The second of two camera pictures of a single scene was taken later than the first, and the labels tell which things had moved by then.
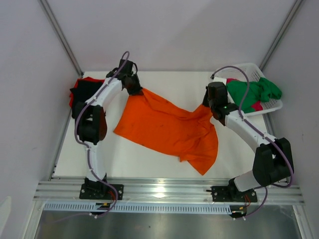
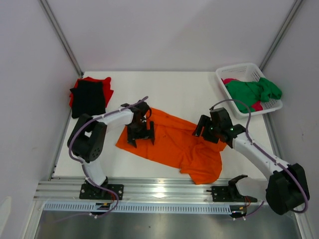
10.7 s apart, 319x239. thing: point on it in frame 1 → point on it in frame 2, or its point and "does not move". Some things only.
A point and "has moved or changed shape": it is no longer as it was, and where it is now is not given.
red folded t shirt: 86,79 does not move
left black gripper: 137,90 → 132,136
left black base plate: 105,192 does not move
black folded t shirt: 84,90 does not move
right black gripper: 207,100 → 208,129
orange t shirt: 188,134 has moved or changed shape
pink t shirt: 257,106 does not move
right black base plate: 231,193 does not move
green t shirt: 262,90 does not move
